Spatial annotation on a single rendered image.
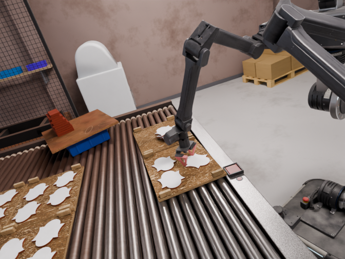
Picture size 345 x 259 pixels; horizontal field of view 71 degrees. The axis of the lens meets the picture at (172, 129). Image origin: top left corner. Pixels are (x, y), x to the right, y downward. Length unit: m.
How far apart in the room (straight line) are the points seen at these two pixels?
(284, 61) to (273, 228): 4.21
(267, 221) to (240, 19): 4.87
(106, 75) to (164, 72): 1.42
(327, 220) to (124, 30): 4.15
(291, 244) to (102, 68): 3.61
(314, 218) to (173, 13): 4.11
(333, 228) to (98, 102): 3.45
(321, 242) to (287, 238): 0.89
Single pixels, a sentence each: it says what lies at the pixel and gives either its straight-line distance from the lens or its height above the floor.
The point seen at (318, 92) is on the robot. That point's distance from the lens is 1.36.
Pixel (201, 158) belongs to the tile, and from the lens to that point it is 1.33.
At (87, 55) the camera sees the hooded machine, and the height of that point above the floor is 1.36.
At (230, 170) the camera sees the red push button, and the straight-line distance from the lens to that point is 1.24.
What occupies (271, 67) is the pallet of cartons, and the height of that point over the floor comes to 0.38.
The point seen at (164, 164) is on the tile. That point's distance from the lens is 1.35.
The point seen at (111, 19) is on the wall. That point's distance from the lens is 4.83.
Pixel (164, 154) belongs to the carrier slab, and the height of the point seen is 0.94.
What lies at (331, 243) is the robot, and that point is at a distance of 1.86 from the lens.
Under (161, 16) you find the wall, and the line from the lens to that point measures 4.95.
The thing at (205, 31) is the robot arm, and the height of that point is 1.58.
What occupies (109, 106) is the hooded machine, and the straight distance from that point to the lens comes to 4.17.
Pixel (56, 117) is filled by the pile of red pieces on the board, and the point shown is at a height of 1.18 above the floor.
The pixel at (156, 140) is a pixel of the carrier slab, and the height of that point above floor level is 0.94.
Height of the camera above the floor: 1.69
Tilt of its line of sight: 26 degrees down
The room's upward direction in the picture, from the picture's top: 15 degrees counter-clockwise
